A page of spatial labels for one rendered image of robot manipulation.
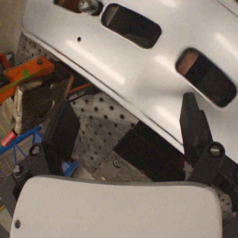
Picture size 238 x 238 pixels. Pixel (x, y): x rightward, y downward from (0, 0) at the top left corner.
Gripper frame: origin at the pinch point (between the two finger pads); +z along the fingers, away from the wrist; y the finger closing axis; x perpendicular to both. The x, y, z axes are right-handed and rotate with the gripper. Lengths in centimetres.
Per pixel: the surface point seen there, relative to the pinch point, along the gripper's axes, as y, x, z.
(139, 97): 0.7, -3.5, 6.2
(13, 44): -184, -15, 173
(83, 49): -5.8, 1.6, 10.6
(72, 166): -93, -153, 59
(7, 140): -27.9, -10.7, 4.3
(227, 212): 44, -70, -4
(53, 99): -15.4, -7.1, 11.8
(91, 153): -25, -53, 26
